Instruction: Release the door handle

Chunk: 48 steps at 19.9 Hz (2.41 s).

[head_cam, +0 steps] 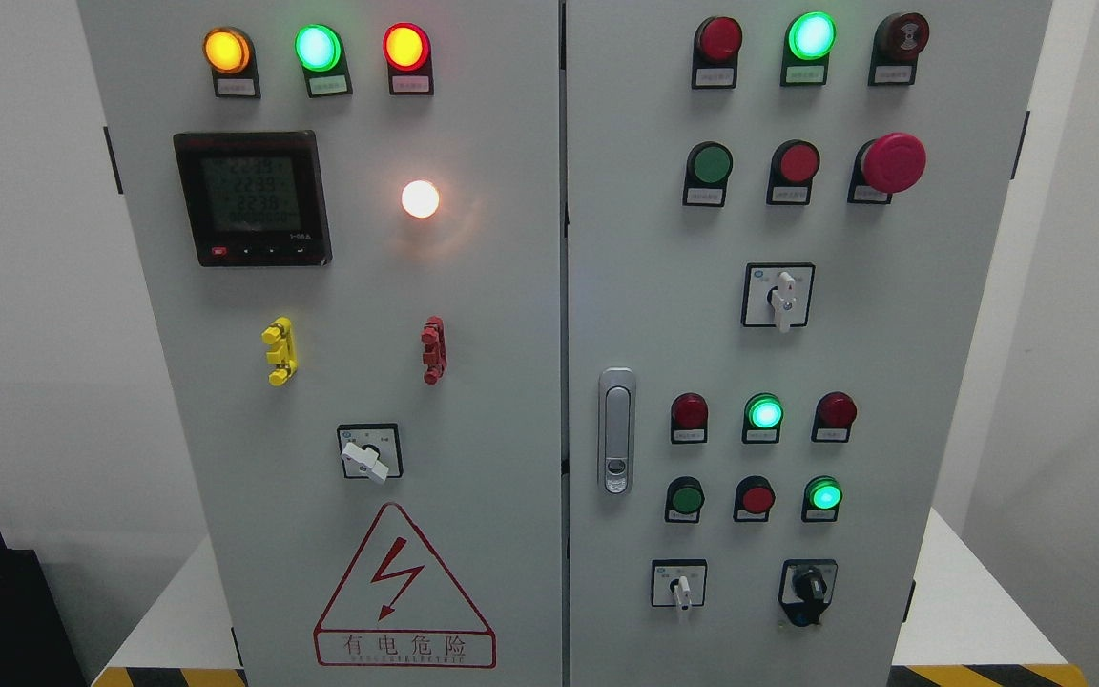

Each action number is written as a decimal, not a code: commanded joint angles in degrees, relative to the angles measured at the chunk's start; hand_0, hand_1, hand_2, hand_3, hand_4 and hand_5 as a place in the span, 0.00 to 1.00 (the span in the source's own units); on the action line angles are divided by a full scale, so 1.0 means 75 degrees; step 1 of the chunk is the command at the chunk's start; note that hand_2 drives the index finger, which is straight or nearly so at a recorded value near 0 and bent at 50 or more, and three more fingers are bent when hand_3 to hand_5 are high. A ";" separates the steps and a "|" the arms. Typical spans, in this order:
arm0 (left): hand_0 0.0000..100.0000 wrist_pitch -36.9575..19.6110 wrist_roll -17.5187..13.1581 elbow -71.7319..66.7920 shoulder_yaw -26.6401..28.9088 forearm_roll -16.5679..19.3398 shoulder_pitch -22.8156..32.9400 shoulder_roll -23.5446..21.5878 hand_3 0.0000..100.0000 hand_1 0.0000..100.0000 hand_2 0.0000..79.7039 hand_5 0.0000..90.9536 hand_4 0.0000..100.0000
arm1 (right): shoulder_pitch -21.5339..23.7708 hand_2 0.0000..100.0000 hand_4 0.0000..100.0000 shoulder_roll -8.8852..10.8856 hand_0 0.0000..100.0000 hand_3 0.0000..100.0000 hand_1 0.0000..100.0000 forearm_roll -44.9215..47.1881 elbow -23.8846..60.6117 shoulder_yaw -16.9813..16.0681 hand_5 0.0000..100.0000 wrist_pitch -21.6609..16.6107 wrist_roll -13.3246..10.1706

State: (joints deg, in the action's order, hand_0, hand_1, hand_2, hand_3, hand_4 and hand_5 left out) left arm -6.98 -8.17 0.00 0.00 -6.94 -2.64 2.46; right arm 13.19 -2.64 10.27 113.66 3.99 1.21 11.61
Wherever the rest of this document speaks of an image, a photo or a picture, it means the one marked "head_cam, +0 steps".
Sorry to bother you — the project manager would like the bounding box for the silver swing door handle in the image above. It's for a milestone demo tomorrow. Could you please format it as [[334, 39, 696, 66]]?
[[597, 368, 636, 494]]

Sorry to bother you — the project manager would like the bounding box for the grey electrical control cabinet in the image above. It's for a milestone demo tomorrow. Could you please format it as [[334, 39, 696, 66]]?
[[78, 1, 1051, 686]]

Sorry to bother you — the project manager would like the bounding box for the red terminal connector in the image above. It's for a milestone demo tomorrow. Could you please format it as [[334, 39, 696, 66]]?
[[420, 315, 446, 385]]

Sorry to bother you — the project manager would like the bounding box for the red indicator light middle left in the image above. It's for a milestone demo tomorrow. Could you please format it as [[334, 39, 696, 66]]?
[[669, 392, 708, 445]]

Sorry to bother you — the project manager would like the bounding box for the white lit indicator light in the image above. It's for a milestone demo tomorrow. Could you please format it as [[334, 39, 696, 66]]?
[[400, 179, 442, 220]]

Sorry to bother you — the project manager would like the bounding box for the green lit indicator middle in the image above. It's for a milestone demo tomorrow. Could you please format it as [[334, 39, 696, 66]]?
[[741, 392, 782, 445]]

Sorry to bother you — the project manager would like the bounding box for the green lit indicator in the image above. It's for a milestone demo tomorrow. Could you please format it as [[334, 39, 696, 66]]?
[[780, 11, 837, 88], [741, 392, 782, 445]]

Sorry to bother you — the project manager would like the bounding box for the green push button upper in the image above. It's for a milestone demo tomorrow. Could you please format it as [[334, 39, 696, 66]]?
[[682, 140, 734, 208]]

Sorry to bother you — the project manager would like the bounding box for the yellow terminal connector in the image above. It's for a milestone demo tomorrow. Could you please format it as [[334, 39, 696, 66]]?
[[260, 317, 300, 387]]

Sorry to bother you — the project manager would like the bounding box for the red indicator light middle right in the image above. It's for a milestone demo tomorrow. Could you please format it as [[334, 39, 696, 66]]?
[[811, 391, 858, 443]]

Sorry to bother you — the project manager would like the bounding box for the red electrical hazard warning sticker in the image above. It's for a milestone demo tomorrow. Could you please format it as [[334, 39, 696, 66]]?
[[313, 503, 497, 669]]

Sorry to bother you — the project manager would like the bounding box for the red push button upper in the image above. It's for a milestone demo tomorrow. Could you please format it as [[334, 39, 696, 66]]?
[[766, 138, 820, 204]]

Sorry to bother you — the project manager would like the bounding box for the green lit push button lower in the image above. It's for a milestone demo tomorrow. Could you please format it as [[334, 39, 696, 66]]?
[[799, 475, 843, 523]]

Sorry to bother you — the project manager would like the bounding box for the black digital power meter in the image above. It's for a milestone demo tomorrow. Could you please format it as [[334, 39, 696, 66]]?
[[173, 130, 332, 268]]

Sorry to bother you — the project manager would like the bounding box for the red lit indicator light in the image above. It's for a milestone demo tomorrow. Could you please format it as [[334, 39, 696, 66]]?
[[382, 22, 433, 96]]

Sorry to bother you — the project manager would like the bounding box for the red indicator light top right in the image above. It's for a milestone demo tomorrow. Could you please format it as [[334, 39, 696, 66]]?
[[691, 16, 744, 90]]

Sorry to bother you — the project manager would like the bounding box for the green indicator light top left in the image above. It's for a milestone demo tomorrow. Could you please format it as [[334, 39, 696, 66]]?
[[295, 23, 353, 97]]

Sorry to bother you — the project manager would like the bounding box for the red emergency stop mushroom button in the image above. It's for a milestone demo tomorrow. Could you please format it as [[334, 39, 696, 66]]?
[[847, 132, 926, 204]]

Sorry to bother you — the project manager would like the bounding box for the green lit indicator top right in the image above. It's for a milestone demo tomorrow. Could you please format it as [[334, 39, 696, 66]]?
[[780, 11, 837, 88]]

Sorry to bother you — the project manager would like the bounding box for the amber indicator light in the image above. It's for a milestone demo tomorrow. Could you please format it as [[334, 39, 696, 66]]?
[[202, 26, 260, 97]]

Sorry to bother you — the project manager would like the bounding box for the dark red buzzer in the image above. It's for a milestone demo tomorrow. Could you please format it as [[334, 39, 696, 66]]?
[[868, 11, 930, 87]]

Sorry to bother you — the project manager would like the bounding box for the black box with antenna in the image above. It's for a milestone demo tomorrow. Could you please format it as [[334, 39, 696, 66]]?
[[0, 531, 88, 686]]

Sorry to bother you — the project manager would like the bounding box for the white rotary selector switch left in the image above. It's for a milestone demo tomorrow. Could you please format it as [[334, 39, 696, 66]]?
[[337, 423, 403, 484]]

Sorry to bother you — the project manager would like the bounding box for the white selector switch upper right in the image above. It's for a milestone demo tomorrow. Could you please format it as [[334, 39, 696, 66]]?
[[741, 262, 815, 332]]

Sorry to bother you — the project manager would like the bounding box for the white selector switch lower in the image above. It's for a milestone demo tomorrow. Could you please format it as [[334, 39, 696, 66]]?
[[650, 558, 708, 625]]

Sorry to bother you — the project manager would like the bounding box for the black knob selector switch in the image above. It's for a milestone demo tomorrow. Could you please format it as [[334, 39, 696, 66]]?
[[778, 558, 839, 629]]

